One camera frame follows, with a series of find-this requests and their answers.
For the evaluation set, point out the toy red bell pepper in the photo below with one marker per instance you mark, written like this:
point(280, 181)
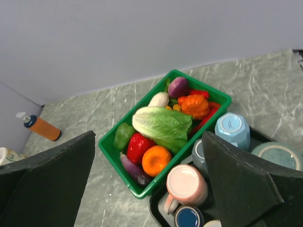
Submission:
point(137, 147)

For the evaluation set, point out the white ceramic mug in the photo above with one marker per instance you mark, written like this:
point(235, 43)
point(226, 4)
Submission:
point(213, 223)

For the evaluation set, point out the toy green bell pepper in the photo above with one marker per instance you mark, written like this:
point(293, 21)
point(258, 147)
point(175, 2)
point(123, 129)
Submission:
point(123, 135)

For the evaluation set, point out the pink ceramic mug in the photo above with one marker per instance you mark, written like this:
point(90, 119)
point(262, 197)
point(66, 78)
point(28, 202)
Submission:
point(186, 186)

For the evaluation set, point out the toy purple eggplant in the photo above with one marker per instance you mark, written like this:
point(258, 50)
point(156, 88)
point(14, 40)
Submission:
point(135, 172)

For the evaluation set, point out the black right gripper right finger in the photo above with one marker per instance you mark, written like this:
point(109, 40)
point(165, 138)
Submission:
point(250, 191)

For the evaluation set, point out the toy orange pumpkin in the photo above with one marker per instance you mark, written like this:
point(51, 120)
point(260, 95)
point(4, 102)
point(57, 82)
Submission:
point(195, 105)

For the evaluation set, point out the dark blue glazed mug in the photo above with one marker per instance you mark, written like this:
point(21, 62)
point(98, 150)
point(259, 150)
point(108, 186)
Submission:
point(188, 216)

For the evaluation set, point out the toy white radish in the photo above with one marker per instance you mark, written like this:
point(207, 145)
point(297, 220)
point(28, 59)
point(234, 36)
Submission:
point(161, 99)

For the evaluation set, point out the grey blue mug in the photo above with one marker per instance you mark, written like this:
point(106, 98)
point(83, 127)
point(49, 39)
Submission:
point(197, 158)

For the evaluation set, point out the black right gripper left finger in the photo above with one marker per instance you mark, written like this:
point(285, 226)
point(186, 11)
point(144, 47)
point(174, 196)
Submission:
point(46, 189)

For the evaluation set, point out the orange spray bottle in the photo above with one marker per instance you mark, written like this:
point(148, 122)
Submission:
point(40, 126)

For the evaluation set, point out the green plastic crate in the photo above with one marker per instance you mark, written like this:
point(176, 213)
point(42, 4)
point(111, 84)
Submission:
point(106, 143)

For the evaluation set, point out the toy lettuce head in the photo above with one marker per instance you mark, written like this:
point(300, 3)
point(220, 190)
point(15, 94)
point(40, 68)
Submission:
point(167, 128)

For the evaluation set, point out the toy purple turnip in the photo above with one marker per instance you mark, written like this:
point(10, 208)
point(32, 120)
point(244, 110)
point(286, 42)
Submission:
point(178, 87)

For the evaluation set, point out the toy orange fruit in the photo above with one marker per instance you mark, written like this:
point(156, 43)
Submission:
point(155, 160)

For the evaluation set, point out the light blue faceted mug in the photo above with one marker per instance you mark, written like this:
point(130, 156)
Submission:
point(234, 129)

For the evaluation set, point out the black plastic tray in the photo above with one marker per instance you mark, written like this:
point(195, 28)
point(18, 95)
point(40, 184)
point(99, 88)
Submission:
point(208, 208)

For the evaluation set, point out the white toilet paper roll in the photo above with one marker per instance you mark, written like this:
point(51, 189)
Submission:
point(8, 156)

